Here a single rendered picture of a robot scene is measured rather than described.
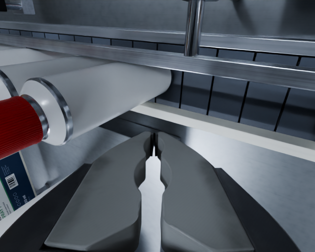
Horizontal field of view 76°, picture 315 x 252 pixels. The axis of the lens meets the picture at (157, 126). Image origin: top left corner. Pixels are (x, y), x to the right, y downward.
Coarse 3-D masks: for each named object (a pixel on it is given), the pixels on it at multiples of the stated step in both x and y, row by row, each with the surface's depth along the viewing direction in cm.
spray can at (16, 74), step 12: (48, 60) 20; (60, 60) 21; (72, 60) 22; (84, 60) 23; (96, 60) 24; (108, 60) 25; (0, 72) 16; (12, 72) 17; (24, 72) 17; (36, 72) 18; (48, 72) 19; (60, 72) 20; (0, 84) 16; (12, 84) 16; (0, 96) 16; (12, 96) 16
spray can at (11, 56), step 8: (16, 48) 26; (24, 48) 26; (32, 48) 27; (0, 56) 23; (8, 56) 24; (16, 56) 24; (24, 56) 25; (32, 56) 26; (40, 56) 26; (48, 56) 27; (56, 56) 28; (64, 56) 29; (0, 64) 23; (8, 64) 23
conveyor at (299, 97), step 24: (144, 48) 27; (168, 48) 25; (216, 48) 22; (192, 72) 24; (168, 96) 27; (192, 96) 26; (216, 96) 24; (240, 96) 23; (264, 96) 21; (288, 96) 20; (312, 96) 19; (240, 120) 24; (264, 120) 22; (288, 120) 21; (312, 120) 20
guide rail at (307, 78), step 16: (48, 48) 24; (64, 48) 22; (80, 48) 21; (96, 48) 20; (112, 48) 19; (128, 48) 19; (144, 64) 18; (160, 64) 17; (176, 64) 16; (192, 64) 16; (208, 64) 15; (224, 64) 14; (240, 64) 14; (256, 64) 14; (272, 64) 14; (256, 80) 14; (272, 80) 13; (288, 80) 13; (304, 80) 12
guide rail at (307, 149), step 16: (144, 112) 26; (160, 112) 25; (176, 112) 24; (192, 112) 24; (208, 128) 22; (224, 128) 21; (240, 128) 21; (256, 128) 21; (256, 144) 20; (272, 144) 19; (288, 144) 19; (304, 144) 19
